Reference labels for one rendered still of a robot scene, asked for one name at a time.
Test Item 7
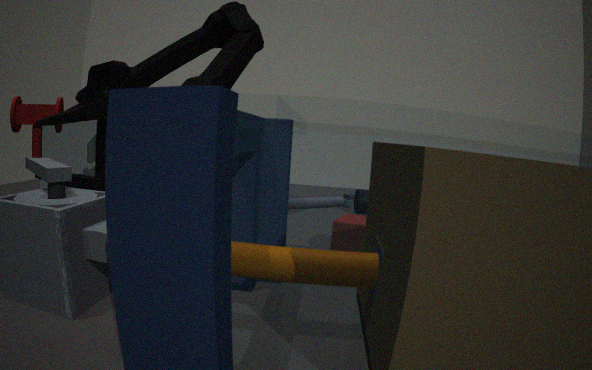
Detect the grey crank handle with red grip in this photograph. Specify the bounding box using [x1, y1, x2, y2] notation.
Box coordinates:
[10, 96, 72, 199]

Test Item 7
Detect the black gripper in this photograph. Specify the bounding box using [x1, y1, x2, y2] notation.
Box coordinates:
[35, 60, 130, 192]

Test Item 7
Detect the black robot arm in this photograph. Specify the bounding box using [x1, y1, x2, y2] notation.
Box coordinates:
[128, 2, 264, 90]

